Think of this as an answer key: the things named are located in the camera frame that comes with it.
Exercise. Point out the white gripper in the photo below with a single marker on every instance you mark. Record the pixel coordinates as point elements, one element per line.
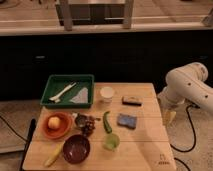
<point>169,102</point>

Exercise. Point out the black whiteboard eraser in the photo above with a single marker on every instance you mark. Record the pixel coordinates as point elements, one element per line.
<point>131,101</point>

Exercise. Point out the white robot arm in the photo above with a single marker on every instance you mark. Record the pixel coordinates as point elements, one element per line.
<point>185,83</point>

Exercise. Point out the green plastic cup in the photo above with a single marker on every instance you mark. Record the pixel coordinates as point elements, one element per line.
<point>111,142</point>

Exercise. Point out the white paper cup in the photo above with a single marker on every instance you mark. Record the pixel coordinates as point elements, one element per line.
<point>107,94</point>

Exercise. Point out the blue sponge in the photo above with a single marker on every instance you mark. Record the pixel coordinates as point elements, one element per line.
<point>127,121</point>

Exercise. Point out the green chili pepper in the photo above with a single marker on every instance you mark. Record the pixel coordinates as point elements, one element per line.
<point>106,124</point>

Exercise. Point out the purple grapes bunch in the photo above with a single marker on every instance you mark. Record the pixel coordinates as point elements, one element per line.
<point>87,130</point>

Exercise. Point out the grey cloth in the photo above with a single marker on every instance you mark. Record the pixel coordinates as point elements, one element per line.
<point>81,97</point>

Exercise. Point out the dark red bowl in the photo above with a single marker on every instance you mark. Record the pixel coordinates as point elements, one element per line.
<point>76,149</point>

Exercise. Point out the orange plate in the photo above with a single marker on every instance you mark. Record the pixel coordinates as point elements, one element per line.
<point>65,125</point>

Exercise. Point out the yellow lemon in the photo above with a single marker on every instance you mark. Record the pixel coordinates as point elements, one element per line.
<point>54,123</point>

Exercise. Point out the green plastic tray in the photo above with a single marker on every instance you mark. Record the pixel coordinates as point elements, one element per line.
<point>56,83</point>

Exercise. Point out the yellow banana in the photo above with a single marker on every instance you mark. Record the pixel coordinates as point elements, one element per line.
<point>52,158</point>

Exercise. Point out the metal frame stand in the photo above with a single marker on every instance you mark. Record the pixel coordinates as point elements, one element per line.
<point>94,12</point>

